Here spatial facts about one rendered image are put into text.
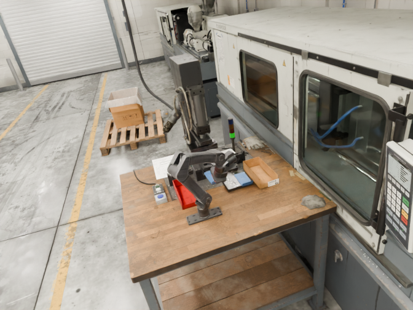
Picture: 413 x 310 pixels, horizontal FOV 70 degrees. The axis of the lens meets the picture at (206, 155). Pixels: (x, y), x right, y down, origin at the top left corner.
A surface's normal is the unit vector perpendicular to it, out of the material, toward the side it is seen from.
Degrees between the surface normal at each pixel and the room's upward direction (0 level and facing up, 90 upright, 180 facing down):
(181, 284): 0
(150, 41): 90
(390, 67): 90
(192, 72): 90
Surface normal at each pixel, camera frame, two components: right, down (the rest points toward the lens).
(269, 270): -0.15, -0.86
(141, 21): 0.25, 0.44
